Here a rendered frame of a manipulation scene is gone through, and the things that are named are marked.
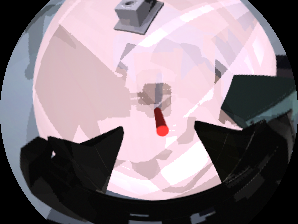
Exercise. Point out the red peg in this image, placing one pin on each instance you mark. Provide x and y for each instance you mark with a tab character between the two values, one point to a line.
160	122

